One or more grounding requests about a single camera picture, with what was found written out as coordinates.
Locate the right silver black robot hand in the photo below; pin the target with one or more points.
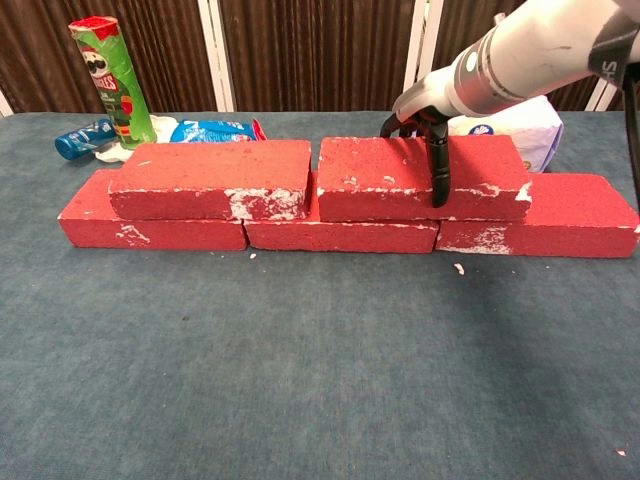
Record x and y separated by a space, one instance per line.
430 95

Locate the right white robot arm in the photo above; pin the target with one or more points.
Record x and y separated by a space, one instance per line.
540 50

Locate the white tissue pack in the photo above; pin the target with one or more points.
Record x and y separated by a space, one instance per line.
542 135

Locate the blue Oreo snack bag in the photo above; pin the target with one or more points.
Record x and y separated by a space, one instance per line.
215 131

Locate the blue felt table cover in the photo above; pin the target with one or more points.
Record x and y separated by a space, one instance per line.
250 350

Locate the green Pringles can red lid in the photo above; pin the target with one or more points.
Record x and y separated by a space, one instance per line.
115 90

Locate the small blue snack tube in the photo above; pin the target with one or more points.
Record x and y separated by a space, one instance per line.
82 140

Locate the white partition frame post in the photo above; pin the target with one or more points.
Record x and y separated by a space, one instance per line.
417 30
215 50
602 97
4 106

